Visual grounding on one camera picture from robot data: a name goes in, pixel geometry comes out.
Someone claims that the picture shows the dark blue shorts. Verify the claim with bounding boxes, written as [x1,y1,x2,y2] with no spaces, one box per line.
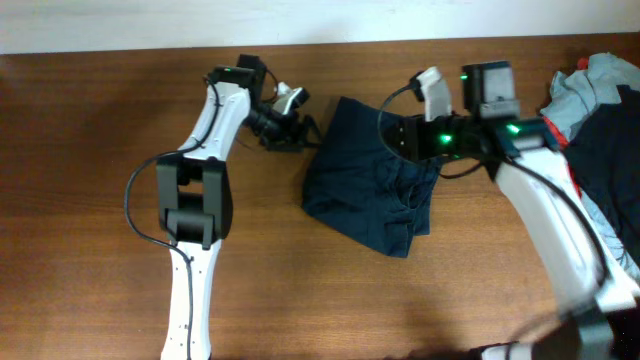
[302,97,442,258]

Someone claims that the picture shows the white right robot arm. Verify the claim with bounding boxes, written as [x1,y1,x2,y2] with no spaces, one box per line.
[379,61,639,360]

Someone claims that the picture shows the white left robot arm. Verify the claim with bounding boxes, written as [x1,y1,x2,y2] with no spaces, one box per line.
[156,54,320,360]

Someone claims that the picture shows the red mesh garment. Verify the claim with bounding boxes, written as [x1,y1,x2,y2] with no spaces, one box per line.
[543,57,588,198]

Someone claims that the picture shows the black garment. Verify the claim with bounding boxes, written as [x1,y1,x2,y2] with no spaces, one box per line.
[564,85,639,258]

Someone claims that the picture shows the grey shirt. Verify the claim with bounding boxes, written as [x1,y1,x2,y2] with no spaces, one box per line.
[540,53,639,281]

